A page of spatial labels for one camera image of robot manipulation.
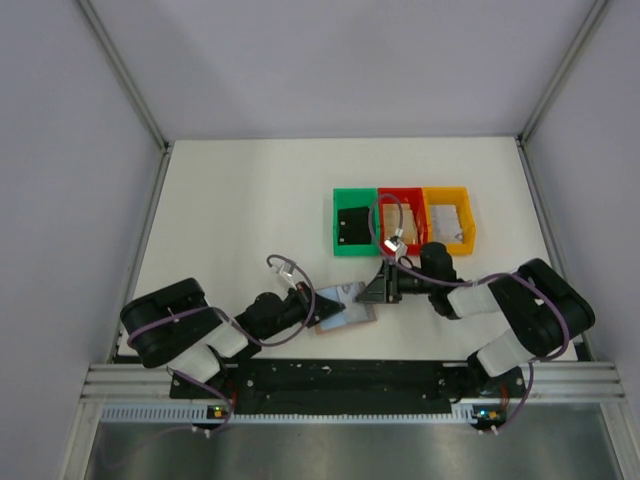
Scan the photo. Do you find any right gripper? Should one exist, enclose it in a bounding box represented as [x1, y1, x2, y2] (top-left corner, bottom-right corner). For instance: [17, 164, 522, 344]
[356, 257, 437, 303]

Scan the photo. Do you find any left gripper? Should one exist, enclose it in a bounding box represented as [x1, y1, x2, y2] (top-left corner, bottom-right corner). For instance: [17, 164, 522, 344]
[259, 281, 345, 341]

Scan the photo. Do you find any silver credit card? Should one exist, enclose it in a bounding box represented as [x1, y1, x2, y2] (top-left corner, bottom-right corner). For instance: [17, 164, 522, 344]
[324, 283, 374, 324]

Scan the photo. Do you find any brown leather card holder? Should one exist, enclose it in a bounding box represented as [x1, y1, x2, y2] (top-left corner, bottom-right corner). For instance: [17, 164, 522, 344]
[313, 282, 377, 337]

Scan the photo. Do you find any red plastic bin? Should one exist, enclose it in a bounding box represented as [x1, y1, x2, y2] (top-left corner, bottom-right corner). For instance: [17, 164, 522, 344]
[378, 187, 429, 257]

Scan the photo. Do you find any green plastic bin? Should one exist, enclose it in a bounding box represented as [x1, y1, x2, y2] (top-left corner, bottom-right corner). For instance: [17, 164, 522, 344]
[333, 188, 380, 257]

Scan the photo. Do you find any yellow plastic bin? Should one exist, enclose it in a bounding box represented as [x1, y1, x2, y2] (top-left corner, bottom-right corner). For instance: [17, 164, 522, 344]
[422, 187, 476, 256]

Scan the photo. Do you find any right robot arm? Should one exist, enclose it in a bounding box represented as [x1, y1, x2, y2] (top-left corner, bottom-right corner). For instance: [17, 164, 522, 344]
[356, 242, 595, 396]

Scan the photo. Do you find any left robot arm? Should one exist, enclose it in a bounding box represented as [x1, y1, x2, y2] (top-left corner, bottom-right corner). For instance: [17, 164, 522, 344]
[120, 255, 346, 397]

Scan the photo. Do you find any black cards stack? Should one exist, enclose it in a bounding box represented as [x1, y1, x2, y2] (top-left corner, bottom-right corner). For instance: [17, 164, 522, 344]
[337, 206, 372, 246]

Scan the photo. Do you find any gold cards stack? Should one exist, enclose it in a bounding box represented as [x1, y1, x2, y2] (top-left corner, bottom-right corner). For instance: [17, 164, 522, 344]
[382, 203, 419, 245]

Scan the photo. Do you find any silver cards stack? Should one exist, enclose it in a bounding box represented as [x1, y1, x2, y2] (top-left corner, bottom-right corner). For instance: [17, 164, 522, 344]
[430, 204, 464, 244]

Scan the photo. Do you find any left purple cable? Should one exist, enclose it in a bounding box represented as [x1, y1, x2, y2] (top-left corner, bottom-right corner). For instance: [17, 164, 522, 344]
[126, 254, 317, 436]

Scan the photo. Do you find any purple cable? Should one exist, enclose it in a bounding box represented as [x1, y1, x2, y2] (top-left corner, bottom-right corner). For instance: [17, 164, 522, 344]
[126, 254, 317, 436]
[367, 196, 574, 436]

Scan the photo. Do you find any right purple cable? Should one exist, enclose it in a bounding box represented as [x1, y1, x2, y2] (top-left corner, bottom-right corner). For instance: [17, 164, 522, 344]
[367, 196, 574, 436]

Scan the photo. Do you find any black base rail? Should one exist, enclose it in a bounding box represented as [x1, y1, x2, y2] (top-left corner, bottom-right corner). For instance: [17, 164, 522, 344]
[169, 355, 501, 416]

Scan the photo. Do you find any grey cable duct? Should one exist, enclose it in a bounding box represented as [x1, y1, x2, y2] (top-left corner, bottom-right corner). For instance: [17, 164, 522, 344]
[101, 404, 478, 425]

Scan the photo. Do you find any aluminium frame profile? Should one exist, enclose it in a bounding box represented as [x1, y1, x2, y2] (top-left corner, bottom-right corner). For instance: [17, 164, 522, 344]
[74, 0, 174, 151]

